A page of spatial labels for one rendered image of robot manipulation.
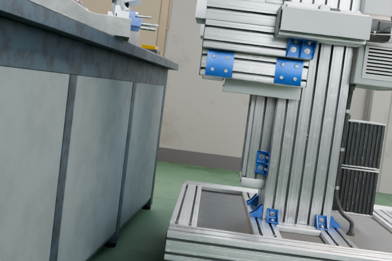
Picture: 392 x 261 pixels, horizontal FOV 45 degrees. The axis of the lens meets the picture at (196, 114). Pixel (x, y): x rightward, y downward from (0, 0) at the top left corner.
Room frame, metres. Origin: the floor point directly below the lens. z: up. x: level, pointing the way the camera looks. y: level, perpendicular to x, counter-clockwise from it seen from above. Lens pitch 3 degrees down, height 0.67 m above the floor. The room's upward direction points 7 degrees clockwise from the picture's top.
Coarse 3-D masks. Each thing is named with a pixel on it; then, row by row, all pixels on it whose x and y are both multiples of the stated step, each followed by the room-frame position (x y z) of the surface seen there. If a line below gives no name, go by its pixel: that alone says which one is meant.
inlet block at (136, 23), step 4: (120, 12) 1.43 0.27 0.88; (124, 12) 1.44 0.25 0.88; (128, 12) 1.44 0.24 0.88; (120, 16) 1.43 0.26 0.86; (124, 16) 1.44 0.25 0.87; (128, 16) 1.44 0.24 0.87; (132, 20) 1.44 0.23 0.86; (136, 20) 1.45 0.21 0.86; (140, 20) 1.45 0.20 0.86; (132, 24) 1.44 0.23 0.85; (136, 24) 1.45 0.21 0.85; (140, 24) 1.45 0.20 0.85; (144, 24) 1.47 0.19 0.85; (148, 24) 1.47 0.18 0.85; (152, 24) 1.47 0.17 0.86; (156, 24) 1.48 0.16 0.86
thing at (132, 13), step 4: (116, 8) 1.72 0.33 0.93; (120, 8) 1.72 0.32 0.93; (124, 8) 1.72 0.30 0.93; (116, 12) 1.72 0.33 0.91; (132, 12) 1.72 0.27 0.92; (136, 12) 1.73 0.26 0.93; (132, 16) 1.72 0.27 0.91; (136, 16) 1.73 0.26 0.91; (140, 16) 1.73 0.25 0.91; (144, 16) 1.73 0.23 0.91; (148, 16) 1.73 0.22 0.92
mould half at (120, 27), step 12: (36, 0) 1.33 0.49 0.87; (48, 0) 1.34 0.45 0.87; (60, 0) 1.35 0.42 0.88; (72, 0) 1.35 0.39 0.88; (72, 12) 1.35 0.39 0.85; (84, 12) 1.36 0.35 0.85; (96, 24) 1.37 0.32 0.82; (108, 24) 1.37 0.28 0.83; (120, 24) 1.38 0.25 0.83; (120, 36) 1.39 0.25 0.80
